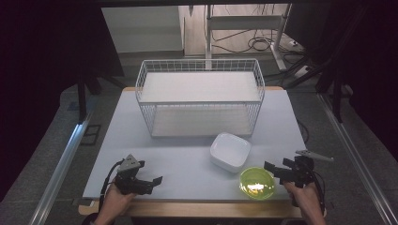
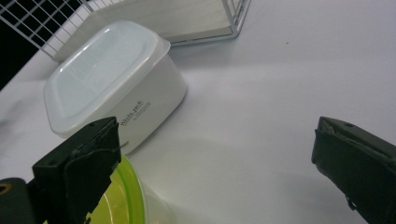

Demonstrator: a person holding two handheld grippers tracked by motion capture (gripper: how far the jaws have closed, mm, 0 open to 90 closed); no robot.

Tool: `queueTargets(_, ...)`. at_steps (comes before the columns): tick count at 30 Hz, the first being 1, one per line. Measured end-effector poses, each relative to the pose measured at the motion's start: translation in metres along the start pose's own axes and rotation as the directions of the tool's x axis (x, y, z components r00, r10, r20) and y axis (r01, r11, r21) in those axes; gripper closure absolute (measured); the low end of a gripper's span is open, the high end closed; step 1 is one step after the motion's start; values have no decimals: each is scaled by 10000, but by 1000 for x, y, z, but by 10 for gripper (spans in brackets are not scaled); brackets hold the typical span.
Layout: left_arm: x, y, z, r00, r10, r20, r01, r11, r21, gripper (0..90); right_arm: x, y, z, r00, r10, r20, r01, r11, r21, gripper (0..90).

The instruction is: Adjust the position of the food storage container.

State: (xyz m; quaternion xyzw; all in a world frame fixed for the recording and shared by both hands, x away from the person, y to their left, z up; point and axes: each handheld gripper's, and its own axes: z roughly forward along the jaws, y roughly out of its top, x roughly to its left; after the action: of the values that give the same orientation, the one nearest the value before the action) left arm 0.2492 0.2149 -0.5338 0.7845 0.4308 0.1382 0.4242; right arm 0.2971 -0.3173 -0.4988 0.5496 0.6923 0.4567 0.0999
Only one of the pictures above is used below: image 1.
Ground left hand-held gripper cable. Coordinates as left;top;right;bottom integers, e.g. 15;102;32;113
99;158;125;208

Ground person's left hand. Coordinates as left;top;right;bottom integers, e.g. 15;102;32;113
99;183;136;218

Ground right hand-held gripper cable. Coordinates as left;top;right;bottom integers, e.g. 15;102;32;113
312;170;327;214

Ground white square dish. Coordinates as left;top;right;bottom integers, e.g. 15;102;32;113
209;131;253;173

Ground white wire rack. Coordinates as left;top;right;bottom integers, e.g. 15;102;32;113
134;58;267;139

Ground black curtain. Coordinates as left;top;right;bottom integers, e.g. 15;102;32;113
0;0;125;201
283;0;398;163

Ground black floor cables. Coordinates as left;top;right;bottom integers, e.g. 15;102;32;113
211;28;284;54

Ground hand-held gripper cable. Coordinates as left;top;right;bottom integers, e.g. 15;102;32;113
312;170;327;214
99;158;125;208

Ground black floor frame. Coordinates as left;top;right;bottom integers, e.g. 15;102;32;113
79;124;102;146

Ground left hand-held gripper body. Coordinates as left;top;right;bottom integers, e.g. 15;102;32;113
114;154;148;196

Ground person's right hand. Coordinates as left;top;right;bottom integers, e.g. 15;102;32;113
283;182;322;216

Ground white cabinet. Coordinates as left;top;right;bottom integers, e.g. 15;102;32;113
100;6;184;54

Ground white metal stand frame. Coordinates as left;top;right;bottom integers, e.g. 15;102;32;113
205;3;293;71

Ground black stand leg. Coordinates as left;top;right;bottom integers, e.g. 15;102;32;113
77;74;89;125

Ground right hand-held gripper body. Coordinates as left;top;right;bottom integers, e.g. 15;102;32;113
279;149;335;189

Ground white power strip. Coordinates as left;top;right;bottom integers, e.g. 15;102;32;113
293;64;314;80

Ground aluminium rail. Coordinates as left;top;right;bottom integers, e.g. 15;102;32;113
29;120;95;225
316;93;398;225

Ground green bowl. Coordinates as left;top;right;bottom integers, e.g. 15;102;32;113
238;166;277;201

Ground white table mat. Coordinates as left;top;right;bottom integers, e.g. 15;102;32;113
83;89;308;202

